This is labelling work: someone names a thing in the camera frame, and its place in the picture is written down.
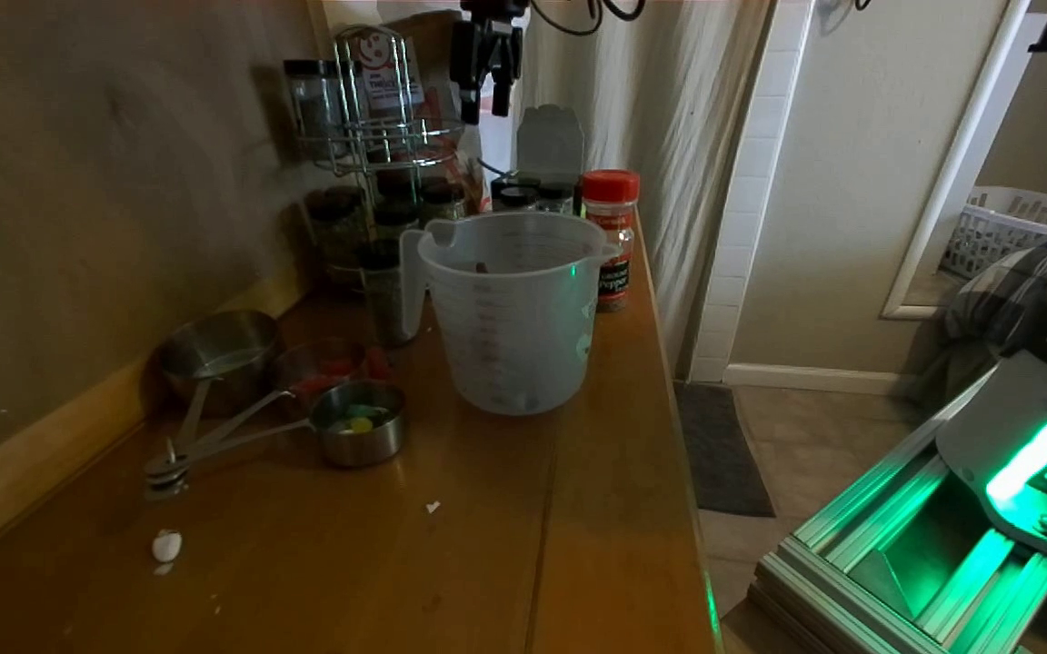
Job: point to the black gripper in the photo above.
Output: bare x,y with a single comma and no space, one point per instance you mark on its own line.
489,36

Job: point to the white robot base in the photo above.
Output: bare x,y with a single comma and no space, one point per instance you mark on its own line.
1038,413

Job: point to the labelled black lid spice jar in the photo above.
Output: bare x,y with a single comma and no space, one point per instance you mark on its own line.
401,208

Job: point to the red lid spice jar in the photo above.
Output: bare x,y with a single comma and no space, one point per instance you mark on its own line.
609,230

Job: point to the speckled black lid spice jar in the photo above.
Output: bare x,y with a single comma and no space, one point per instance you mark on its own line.
380,294

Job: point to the grey lid dark container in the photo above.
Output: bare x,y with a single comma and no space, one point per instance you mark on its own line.
551,150

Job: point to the smiley print paper bag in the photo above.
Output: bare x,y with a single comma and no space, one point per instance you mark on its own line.
369,53

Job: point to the translucent plastic measuring jug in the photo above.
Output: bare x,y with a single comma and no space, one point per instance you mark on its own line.
511,315

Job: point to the steel cup with yellow contents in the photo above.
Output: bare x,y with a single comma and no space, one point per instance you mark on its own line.
358,424

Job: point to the large steel measuring cup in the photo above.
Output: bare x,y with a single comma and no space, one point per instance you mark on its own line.
219,358

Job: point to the dark grey floor mat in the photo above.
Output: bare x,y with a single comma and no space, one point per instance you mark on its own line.
725,449

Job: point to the white framed mirror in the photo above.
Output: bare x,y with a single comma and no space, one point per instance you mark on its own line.
959,157

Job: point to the white laundry basket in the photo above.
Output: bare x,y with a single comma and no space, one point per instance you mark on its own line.
1014,223

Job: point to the plaid cloth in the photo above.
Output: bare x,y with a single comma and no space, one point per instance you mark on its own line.
982,321

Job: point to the white crumb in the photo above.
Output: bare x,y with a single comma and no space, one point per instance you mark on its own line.
163,546

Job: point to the white door frame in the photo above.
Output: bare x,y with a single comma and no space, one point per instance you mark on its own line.
761,184

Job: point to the aluminium profile frame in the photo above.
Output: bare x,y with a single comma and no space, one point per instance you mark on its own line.
900,556

